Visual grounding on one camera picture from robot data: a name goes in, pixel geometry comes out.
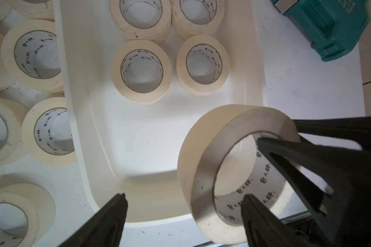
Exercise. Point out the masking tape stack front left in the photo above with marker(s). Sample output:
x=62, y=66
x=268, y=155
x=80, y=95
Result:
x=220, y=162

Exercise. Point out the white plastic storage tray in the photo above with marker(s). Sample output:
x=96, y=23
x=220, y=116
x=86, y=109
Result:
x=124, y=147

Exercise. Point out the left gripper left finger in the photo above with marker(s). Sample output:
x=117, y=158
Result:
x=105, y=228

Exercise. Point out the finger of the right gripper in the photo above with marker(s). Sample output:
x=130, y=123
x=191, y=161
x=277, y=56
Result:
x=357, y=129
x=333, y=183

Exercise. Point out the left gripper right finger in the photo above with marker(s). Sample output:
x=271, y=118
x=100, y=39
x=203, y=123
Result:
x=263, y=229

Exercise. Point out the green plastic tool case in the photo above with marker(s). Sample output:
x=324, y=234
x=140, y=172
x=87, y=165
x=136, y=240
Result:
x=333, y=27

